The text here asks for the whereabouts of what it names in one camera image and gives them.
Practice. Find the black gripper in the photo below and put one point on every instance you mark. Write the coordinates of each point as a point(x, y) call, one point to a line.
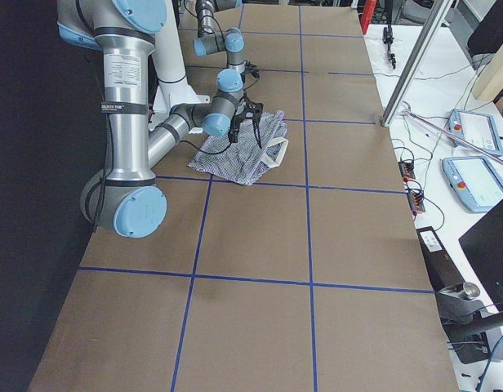
point(249, 69)
point(246, 108)

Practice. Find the navy white striped polo shirt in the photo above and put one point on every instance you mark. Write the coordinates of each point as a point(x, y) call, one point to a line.
point(246, 161)

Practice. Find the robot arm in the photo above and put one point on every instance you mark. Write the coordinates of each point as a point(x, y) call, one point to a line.
point(148, 103)
point(213, 39)

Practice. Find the black clamp tool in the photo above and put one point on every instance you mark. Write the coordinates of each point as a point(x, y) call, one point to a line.
point(388, 37)

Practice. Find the black orange terminal strip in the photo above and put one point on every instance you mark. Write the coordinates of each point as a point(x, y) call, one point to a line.
point(414, 190)

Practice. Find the upper blue teach pendant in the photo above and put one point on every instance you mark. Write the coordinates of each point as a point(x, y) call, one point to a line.
point(476, 128)

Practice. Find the blue teach pendant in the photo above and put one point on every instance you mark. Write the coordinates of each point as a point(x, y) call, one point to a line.
point(476, 128)
point(475, 182)

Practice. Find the lower blue teach pendant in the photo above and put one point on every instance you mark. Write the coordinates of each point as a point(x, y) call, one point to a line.
point(475, 182)

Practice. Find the black monitor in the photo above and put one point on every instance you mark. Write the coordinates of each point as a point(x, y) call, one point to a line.
point(482, 245)

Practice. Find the aluminium frame post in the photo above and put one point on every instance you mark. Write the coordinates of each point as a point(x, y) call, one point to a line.
point(430, 28)

